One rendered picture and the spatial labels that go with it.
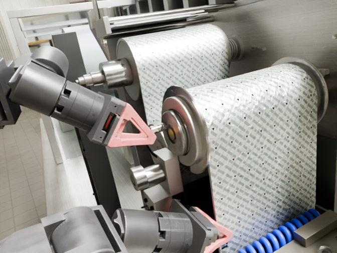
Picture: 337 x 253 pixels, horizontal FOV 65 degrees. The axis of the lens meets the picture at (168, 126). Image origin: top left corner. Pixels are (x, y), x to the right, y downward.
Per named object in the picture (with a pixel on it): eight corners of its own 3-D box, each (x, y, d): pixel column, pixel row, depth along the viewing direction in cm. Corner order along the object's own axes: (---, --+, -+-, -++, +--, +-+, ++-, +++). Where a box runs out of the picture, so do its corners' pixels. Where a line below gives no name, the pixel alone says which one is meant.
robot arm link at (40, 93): (-3, 105, 32) (13, 67, 30) (12, 82, 38) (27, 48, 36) (53, 127, 36) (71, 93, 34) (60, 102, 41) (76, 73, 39)
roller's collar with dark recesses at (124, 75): (103, 89, 64) (96, 62, 62) (126, 84, 66) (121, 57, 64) (109, 92, 58) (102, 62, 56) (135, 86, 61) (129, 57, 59)
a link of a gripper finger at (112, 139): (150, 164, 40) (93, 142, 36) (136, 151, 47) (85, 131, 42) (169, 123, 40) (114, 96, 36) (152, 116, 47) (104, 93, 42)
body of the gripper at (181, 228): (202, 275, 37) (156, 278, 33) (170, 233, 46) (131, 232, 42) (217, 233, 36) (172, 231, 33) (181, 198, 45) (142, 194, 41)
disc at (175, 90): (168, 154, 52) (156, 80, 47) (170, 153, 52) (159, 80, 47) (212, 190, 40) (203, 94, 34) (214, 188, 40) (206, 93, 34)
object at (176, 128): (180, 165, 43) (160, 136, 47) (191, 161, 43) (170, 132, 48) (185, 131, 38) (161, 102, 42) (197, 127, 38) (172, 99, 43)
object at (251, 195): (220, 263, 46) (208, 168, 40) (313, 209, 54) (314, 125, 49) (221, 265, 45) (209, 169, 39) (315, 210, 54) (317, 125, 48)
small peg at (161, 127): (149, 134, 43) (147, 126, 43) (164, 129, 45) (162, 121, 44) (152, 135, 42) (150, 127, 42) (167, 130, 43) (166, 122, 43)
